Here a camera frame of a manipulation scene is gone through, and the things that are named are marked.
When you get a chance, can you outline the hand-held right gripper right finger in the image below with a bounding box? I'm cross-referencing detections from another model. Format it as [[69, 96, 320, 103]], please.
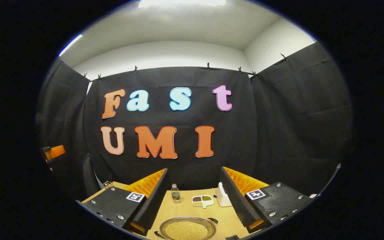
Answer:
[[220, 166, 314, 234]]

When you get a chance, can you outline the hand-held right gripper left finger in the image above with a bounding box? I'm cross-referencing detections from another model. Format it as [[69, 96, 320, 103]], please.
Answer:
[[76, 168, 168, 236]]

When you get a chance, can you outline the steel pot with black handles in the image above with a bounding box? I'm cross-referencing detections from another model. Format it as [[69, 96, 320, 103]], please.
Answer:
[[154, 216, 218, 240]]

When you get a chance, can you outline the white toaster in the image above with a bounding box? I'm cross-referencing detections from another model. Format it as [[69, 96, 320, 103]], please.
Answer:
[[218, 182, 233, 207]]

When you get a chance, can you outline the clear plastic water bottle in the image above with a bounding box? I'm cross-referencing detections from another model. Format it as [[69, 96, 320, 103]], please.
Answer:
[[171, 183, 181, 204]]

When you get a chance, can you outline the white divided dish of beans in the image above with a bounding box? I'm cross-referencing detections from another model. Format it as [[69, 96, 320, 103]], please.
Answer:
[[192, 195, 214, 209]]

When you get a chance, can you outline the pile of yellow soybeans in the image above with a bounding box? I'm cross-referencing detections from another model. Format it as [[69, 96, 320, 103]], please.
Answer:
[[165, 222, 208, 240]]

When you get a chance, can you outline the ceiling light strip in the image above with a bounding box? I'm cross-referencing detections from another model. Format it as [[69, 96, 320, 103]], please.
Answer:
[[139, 0, 226, 8]]

